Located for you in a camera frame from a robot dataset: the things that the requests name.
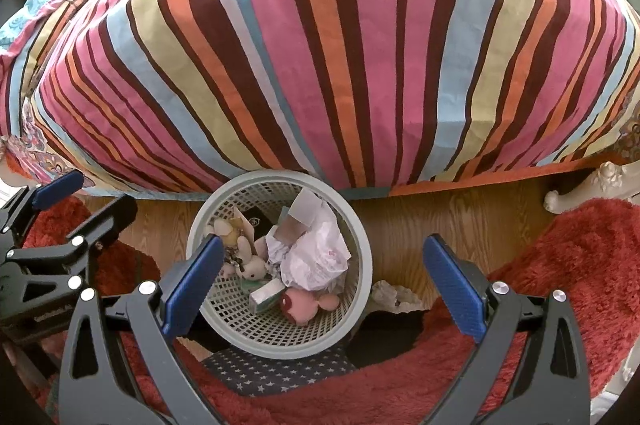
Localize star patterned grey cloth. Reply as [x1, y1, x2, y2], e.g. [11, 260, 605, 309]
[205, 347, 361, 398]

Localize pink plush toy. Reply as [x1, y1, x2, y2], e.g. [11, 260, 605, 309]
[280, 287, 341, 328]

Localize red fluffy rug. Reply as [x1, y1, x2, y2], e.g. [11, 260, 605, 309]
[20, 195, 640, 425]

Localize striped bedspread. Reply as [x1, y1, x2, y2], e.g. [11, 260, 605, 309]
[0, 0, 640, 201]

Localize small teal white box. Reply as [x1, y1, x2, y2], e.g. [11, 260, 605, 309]
[248, 280, 287, 313]

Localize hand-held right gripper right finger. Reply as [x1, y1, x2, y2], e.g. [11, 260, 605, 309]
[422, 235, 593, 425]

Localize crumpled white tissue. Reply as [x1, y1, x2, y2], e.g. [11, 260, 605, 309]
[370, 280, 426, 311]

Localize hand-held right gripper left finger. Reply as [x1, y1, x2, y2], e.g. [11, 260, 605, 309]
[57, 235, 226, 425]

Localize small black box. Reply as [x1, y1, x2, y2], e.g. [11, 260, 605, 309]
[237, 205, 291, 246]

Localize white plastic bag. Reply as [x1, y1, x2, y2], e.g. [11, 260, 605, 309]
[280, 188, 351, 293]

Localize grey mesh waste basket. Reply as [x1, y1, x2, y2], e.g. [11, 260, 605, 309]
[186, 170, 373, 360]

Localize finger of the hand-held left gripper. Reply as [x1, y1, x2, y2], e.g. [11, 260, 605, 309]
[5, 194, 139, 291]
[0, 169, 86, 256]

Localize white paper ball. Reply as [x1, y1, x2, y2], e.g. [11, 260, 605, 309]
[265, 225, 301, 276]

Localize patterned bed sheet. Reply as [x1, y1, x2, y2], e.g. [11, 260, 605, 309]
[0, 95, 640, 201]

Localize black cloth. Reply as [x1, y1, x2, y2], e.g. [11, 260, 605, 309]
[345, 310, 431, 368]

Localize cream bunny plush toy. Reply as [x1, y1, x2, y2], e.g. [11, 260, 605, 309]
[202, 215, 271, 281]

